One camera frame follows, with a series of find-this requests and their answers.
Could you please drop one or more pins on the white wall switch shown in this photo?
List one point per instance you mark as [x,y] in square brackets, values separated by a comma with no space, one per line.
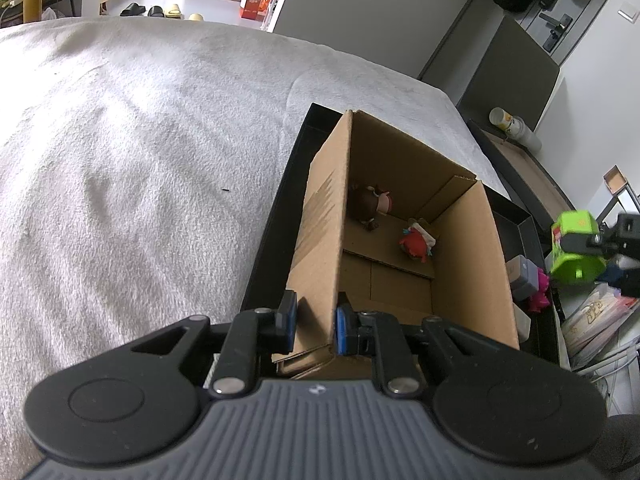
[628,12]

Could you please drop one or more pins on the brown plush toy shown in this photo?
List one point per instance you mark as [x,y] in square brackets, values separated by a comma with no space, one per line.
[371,203]

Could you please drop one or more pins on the pink figurine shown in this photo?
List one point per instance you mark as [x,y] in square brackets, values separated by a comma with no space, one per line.
[540,294]

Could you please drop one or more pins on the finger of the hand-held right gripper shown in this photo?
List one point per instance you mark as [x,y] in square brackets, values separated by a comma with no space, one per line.
[625,237]
[629,282]

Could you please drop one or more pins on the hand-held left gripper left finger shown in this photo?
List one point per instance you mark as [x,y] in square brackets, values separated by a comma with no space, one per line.
[289,321]

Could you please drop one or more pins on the small open cardboard box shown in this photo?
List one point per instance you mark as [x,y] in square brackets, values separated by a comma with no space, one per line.
[616,180]

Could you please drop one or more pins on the wooden bedside shelf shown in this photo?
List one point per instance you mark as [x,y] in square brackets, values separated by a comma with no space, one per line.
[530,175]

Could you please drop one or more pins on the beige slippers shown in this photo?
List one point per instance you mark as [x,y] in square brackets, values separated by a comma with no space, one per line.
[172,10]

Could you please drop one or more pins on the white toy block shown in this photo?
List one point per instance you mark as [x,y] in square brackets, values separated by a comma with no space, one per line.
[522,324]

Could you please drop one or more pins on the green toy block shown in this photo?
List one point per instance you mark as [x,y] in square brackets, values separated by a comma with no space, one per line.
[570,250]

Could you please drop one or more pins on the stack of papers and bags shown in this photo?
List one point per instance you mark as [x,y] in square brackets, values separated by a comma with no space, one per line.
[595,320]

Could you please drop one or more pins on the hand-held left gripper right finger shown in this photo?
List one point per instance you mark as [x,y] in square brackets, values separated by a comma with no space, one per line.
[343,334]

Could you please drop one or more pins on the brown cardboard box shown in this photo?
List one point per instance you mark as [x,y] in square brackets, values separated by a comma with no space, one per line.
[320,220]

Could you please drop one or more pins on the black tray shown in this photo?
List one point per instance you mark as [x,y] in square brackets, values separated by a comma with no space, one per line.
[272,240]

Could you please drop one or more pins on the black slippers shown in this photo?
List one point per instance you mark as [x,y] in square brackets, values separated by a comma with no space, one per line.
[134,9]

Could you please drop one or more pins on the red figurine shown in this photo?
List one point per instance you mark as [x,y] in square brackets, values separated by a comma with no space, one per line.
[415,244]

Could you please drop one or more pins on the grey headboard panel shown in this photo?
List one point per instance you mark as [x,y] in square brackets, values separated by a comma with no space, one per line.
[507,75]

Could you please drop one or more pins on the grey toy block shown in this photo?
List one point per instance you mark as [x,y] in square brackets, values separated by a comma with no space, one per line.
[520,272]

